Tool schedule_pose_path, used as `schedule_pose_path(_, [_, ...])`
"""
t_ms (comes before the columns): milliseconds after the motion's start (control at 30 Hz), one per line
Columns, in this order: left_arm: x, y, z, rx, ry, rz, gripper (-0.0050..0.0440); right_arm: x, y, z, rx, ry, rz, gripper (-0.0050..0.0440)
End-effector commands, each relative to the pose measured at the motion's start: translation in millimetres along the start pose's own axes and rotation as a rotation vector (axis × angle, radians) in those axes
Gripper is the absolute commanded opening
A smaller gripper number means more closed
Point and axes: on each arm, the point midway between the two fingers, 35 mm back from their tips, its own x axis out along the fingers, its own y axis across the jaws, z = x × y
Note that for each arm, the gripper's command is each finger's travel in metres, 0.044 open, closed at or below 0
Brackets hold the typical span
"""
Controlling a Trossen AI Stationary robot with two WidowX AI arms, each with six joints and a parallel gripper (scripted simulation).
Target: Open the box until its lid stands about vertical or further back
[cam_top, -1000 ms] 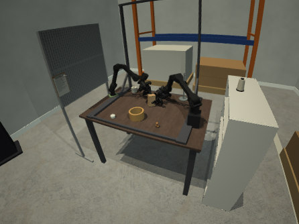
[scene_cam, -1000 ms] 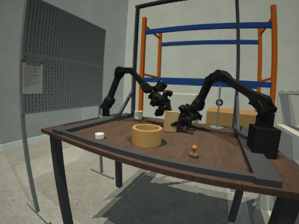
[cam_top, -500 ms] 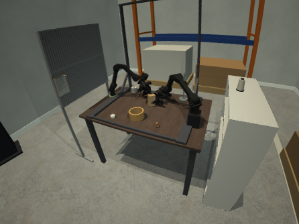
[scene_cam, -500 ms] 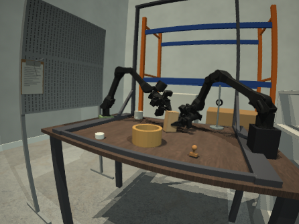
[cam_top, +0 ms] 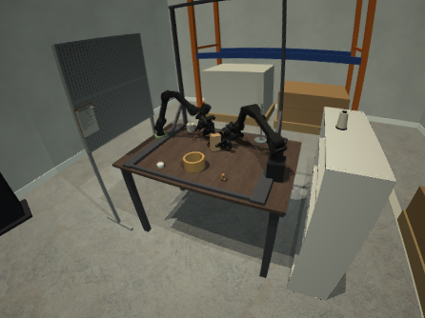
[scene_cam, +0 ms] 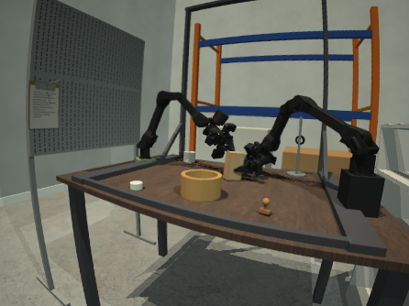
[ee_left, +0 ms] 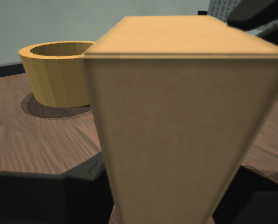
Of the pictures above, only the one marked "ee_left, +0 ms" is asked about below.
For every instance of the brown cardboard box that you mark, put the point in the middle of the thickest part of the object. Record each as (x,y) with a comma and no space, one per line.
(177,103)

